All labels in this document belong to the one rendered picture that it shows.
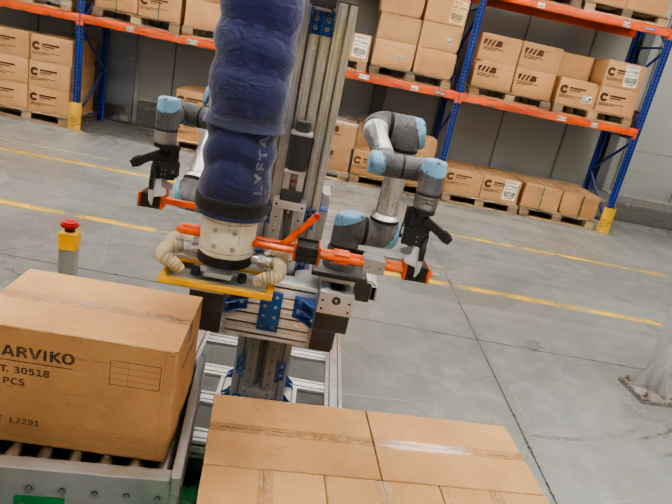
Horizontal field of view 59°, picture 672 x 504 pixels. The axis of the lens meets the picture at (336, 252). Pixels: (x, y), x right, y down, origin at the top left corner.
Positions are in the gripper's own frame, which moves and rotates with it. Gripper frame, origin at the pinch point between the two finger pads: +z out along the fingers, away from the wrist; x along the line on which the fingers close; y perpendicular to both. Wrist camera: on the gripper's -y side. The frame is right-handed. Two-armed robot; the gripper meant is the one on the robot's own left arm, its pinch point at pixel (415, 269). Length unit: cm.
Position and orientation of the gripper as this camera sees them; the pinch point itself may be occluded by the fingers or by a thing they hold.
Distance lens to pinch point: 191.9
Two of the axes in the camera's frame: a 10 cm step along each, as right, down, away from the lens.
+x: 0.1, 3.3, -9.5
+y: -9.8, -1.8, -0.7
